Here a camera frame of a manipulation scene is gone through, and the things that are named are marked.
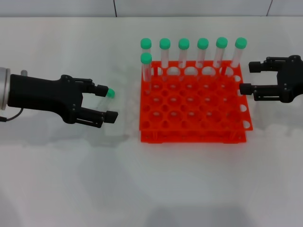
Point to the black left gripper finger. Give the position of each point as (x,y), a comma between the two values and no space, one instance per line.
(101,91)
(111,117)

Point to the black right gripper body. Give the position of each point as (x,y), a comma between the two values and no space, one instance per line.
(293,80)

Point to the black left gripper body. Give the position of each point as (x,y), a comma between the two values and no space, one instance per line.
(42,94)

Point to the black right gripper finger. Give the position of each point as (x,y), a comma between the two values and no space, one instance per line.
(245,89)
(255,67)

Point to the green capped clear test tube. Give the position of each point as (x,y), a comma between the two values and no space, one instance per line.
(146,58)
(146,43)
(165,43)
(203,43)
(184,44)
(110,93)
(241,42)
(221,42)

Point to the orange test tube rack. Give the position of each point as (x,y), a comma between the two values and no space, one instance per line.
(194,138)

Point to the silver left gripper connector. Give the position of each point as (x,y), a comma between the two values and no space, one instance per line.
(24,73)

